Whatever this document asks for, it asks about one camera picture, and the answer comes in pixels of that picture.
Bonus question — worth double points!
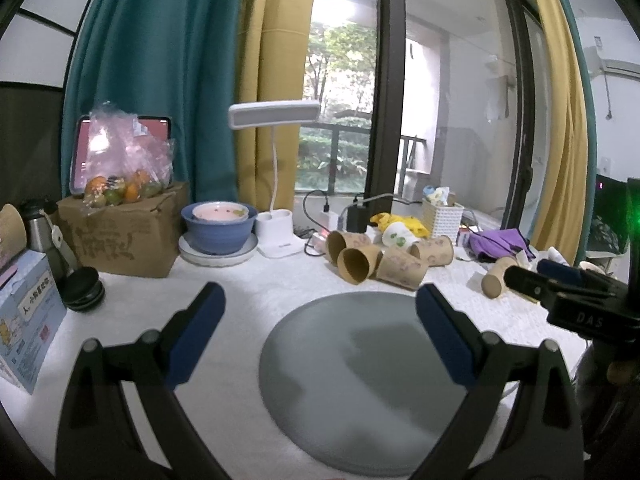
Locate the plain kraft paper cup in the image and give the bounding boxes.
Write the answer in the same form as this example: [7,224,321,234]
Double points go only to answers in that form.
[480,257,518,299]

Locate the patterned kraft cup right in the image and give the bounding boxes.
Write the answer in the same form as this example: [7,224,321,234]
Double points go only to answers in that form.
[409,235,454,268]

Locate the patterned kraft cup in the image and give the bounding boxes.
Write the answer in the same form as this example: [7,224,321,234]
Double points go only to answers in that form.
[375,247,428,290]
[409,235,454,268]

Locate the patterned kraft cup centre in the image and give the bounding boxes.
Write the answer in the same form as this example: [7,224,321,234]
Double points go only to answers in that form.
[375,247,428,290]

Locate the white cup green print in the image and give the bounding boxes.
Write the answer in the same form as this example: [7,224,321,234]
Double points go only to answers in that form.
[382,221,419,252]

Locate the kraft cup front left open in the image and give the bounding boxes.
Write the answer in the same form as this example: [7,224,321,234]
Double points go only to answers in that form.
[337,245,383,285]

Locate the kraft cup back left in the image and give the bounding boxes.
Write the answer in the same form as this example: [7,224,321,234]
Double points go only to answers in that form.
[326,231,372,266]

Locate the yellow curtain right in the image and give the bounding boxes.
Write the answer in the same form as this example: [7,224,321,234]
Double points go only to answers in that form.
[533,0,588,262]

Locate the yellow curtain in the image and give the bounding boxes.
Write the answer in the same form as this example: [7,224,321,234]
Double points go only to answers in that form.
[533,0,588,262]
[234,0,314,211]

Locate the purple cloth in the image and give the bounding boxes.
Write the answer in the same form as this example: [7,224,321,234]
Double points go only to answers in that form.
[469,228,535,262]

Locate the black monitor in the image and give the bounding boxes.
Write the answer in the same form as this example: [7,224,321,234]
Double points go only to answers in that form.
[587,174,639,255]

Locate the white woven basket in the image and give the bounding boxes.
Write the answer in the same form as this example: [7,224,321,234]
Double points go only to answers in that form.
[421,198,464,244]

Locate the black lens cap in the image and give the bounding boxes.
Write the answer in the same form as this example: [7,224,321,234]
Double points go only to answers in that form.
[56,266,105,312]

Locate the blue printed carton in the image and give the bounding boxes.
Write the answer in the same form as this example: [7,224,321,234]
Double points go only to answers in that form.
[1,249,66,394]

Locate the yellow plush toy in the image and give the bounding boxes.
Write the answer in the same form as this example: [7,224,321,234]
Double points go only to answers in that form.
[369,212,431,238]

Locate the round grey mat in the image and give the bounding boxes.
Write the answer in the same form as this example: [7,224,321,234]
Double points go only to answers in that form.
[258,292,466,477]

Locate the black power adapter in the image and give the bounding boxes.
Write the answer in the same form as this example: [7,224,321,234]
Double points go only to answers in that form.
[345,203,369,233]

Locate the cardboard box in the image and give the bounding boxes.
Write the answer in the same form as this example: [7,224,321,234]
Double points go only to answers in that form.
[58,182,190,278]

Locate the white plate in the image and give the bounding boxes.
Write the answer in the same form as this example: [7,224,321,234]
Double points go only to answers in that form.
[178,233,258,268]

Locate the steel thermos bottle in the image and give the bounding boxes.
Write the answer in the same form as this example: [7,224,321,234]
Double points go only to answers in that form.
[18,198,78,280]

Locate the white charger plug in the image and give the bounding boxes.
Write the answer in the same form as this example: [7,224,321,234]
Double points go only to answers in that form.
[320,210,338,232]

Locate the brown paper roll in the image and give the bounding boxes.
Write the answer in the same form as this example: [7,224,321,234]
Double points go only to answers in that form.
[0,204,27,269]

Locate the blue ceramic bowl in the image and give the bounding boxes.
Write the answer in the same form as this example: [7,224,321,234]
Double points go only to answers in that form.
[181,203,258,256]

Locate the pink inner bowl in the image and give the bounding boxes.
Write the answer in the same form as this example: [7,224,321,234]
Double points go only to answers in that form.
[192,202,250,223]

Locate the white desk lamp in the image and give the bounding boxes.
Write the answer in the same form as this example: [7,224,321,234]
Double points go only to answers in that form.
[228,100,321,259]

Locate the plastic bag of fruit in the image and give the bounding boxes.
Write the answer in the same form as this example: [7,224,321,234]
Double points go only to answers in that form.
[82,102,174,214]

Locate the yellow curtain left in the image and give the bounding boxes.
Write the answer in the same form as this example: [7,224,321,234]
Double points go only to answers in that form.
[234,0,314,211]

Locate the teal curtain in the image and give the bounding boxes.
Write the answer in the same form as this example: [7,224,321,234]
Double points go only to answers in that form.
[60,0,241,202]

